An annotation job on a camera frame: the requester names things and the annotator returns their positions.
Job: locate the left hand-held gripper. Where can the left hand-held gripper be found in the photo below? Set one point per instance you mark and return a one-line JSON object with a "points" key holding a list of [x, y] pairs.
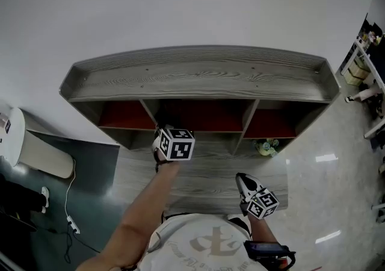
{"points": [[177, 147]]}

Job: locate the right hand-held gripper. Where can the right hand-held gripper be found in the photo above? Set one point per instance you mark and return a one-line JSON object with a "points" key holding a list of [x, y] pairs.
{"points": [[261, 203]]}

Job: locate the grey wooden desk hutch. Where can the grey wooden desk hutch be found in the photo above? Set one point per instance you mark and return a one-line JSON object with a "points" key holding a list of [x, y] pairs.
{"points": [[195, 80]]}

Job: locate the person's left forearm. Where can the person's left forearm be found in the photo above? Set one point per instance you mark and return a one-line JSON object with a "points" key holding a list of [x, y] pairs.
{"points": [[141, 212]]}

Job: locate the person's right forearm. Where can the person's right forearm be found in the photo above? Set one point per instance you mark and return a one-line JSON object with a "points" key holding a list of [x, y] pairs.
{"points": [[261, 230]]}

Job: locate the grey wood-grain table top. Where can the grey wood-grain table top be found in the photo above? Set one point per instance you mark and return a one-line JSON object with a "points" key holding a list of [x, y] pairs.
{"points": [[210, 179]]}

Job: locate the long white office desk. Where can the long white office desk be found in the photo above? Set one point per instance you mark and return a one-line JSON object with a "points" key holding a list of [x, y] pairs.
{"points": [[374, 68]]}

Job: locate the black computer monitor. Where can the black computer monitor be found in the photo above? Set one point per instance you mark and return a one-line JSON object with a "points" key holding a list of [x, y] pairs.
{"points": [[371, 27]]}

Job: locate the potted flowers in white pot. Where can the potted flowers in white pot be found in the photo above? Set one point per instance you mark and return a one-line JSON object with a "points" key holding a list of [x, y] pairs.
{"points": [[266, 147]]}

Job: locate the black wrist-mounted device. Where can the black wrist-mounted device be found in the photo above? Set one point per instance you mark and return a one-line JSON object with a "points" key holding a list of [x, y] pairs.
{"points": [[264, 250]]}

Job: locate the person's white printed t-shirt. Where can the person's white printed t-shirt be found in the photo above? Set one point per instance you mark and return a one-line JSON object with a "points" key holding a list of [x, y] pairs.
{"points": [[186, 239]]}

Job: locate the white power strip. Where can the white power strip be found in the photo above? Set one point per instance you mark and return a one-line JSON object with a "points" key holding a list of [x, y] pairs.
{"points": [[73, 224]]}

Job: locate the stack of cardboard boxes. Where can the stack of cardboard boxes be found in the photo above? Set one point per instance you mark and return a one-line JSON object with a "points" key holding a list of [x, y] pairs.
{"points": [[356, 72]]}

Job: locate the black and white tag card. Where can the black and white tag card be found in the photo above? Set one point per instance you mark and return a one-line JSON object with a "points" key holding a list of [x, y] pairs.
{"points": [[8, 126]]}

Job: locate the dark table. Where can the dark table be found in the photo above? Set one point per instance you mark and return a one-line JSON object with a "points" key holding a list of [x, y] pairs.
{"points": [[15, 222]]}

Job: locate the white round pedestal table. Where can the white round pedestal table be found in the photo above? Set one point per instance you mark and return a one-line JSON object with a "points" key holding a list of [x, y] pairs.
{"points": [[42, 155]]}

